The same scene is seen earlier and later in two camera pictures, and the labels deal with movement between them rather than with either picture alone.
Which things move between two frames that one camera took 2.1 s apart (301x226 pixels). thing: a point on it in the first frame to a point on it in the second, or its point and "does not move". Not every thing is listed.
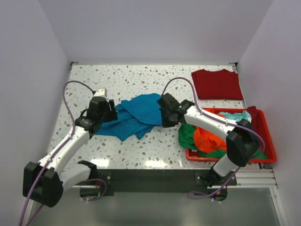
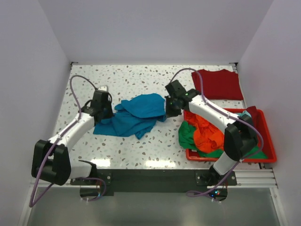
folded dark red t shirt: x=220 y=84 does not move
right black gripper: x=165 y=124 to x=169 y=113
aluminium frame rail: x=255 y=178 does not move
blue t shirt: x=135 y=117 does not move
